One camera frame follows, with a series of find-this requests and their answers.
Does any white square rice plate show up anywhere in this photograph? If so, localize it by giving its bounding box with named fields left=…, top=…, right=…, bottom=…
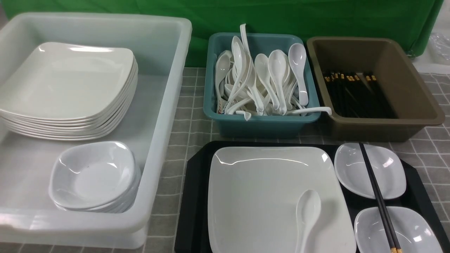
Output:
left=207, top=146, right=357, bottom=253

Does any white ceramic soup spoon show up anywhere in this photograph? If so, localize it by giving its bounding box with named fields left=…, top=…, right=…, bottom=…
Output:
left=295, top=189, right=321, bottom=253

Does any small white bowl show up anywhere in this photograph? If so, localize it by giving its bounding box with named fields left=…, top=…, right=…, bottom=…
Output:
left=334, top=143, right=407, bottom=200
left=354, top=206, right=443, bottom=253

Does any black chopstick gold tip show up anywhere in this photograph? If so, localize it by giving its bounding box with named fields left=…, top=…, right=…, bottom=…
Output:
left=358, top=142, right=399, bottom=253

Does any teal plastic spoon bin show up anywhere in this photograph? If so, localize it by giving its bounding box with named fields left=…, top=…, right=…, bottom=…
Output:
left=204, top=32, right=321, bottom=139

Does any pile of white soup spoons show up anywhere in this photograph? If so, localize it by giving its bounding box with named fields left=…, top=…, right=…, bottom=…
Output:
left=213, top=24, right=332, bottom=121

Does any large translucent white tub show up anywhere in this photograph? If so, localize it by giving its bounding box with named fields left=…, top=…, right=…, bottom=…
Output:
left=1, top=12, right=192, bottom=252

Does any stack of small white bowls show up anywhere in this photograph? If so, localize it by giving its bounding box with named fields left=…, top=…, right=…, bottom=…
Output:
left=48, top=141, right=142, bottom=213

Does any pile of black chopsticks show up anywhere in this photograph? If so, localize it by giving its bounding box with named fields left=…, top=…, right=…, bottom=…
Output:
left=322, top=71, right=398, bottom=119

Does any brown plastic chopstick bin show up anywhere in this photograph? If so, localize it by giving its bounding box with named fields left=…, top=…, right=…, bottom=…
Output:
left=307, top=37, right=445, bottom=142

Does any stack of white square plates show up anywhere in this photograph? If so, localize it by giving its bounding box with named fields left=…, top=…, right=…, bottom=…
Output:
left=1, top=42, right=139, bottom=141

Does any grey checked tablecloth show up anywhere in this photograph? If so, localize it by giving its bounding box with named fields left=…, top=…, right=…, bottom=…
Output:
left=1, top=68, right=449, bottom=253

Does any green backdrop cloth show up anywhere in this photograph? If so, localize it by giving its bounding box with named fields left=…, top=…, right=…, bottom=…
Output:
left=1, top=0, right=443, bottom=67

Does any clear plastic bag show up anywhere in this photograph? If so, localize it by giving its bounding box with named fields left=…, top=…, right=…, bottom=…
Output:
left=429, top=32, right=450, bottom=65

